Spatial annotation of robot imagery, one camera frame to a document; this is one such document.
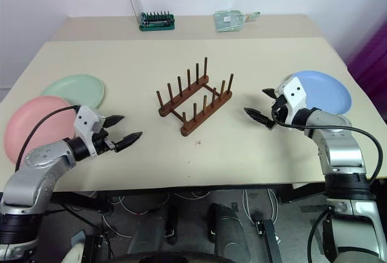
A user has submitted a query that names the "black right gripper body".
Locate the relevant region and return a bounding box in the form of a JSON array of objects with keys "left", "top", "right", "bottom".
[{"left": 271, "top": 94, "right": 288, "bottom": 125}]

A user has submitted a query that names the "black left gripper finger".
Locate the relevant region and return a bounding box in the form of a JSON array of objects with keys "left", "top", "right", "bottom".
[
  {"left": 104, "top": 114, "right": 126, "bottom": 129},
  {"left": 114, "top": 131, "right": 144, "bottom": 154}
]

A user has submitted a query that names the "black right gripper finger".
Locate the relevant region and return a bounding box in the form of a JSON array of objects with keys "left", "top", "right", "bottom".
[
  {"left": 243, "top": 107, "right": 276, "bottom": 131},
  {"left": 261, "top": 88, "right": 278, "bottom": 100}
]

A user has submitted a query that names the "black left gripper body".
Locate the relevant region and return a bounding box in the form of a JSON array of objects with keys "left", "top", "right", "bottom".
[{"left": 92, "top": 123, "right": 117, "bottom": 157}]

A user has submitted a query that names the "wooden dish rack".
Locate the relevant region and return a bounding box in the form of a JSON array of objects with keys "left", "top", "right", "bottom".
[{"left": 155, "top": 56, "right": 235, "bottom": 138}]

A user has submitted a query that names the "blue plate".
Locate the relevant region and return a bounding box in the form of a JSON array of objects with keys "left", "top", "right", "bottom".
[{"left": 279, "top": 70, "right": 353, "bottom": 116}]

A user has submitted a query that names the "green plate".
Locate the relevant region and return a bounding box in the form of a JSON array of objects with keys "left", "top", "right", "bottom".
[{"left": 40, "top": 74, "right": 106, "bottom": 111}]

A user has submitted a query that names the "red plate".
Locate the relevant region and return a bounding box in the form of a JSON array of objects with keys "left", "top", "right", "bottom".
[{"left": 4, "top": 95, "right": 78, "bottom": 166}]

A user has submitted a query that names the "pale green flat package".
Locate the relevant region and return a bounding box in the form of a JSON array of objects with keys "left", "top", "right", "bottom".
[{"left": 213, "top": 9, "right": 262, "bottom": 34}]

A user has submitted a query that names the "dark grey rounded shape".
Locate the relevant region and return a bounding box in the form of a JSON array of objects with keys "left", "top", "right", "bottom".
[
  {"left": 126, "top": 204, "right": 179, "bottom": 255},
  {"left": 206, "top": 203, "right": 247, "bottom": 256}
]

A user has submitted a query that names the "green screwdriver bit set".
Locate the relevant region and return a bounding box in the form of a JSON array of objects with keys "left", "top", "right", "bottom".
[{"left": 138, "top": 11, "right": 177, "bottom": 32}]

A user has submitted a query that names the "purple object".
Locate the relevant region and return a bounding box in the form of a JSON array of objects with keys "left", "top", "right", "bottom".
[{"left": 345, "top": 22, "right": 387, "bottom": 94}]

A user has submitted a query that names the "cream rounded shell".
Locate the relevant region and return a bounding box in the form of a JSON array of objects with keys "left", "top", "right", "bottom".
[{"left": 61, "top": 230, "right": 89, "bottom": 263}]

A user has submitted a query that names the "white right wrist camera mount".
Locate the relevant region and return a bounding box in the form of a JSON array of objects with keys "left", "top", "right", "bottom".
[{"left": 276, "top": 76, "right": 308, "bottom": 125}]

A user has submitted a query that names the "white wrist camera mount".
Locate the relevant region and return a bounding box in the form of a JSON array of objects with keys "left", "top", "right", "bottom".
[
  {"left": 276, "top": 76, "right": 308, "bottom": 125},
  {"left": 73, "top": 105, "right": 106, "bottom": 157}
]

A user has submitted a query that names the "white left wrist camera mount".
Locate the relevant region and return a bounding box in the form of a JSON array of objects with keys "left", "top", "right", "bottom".
[{"left": 73, "top": 105, "right": 106, "bottom": 157}]

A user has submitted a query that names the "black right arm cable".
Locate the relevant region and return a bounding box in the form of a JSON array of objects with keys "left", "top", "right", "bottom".
[{"left": 271, "top": 105, "right": 383, "bottom": 182}]

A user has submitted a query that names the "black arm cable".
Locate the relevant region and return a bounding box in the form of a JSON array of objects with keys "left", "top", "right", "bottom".
[
  {"left": 14, "top": 105, "right": 82, "bottom": 173},
  {"left": 271, "top": 105, "right": 383, "bottom": 182}
]

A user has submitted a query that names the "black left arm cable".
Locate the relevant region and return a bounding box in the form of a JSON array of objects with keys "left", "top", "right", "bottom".
[{"left": 14, "top": 105, "right": 82, "bottom": 173}]

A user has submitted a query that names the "black table frame bar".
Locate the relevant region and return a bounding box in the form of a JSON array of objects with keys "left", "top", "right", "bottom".
[{"left": 50, "top": 190, "right": 116, "bottom": 215}]

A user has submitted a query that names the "white cable bundle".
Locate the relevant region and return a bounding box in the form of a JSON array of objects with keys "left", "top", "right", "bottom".
[
  {"left": 102, "top": 192, "right": 171, "bottom": 240},
  {"left": 241, "top": 188, "right": 279, "bottom": 225}
]

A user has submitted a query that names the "black metal bracket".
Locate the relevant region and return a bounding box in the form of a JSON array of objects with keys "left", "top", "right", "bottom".
[{"left": 253, "top": 218, "right": 284, "bottom": 263}]

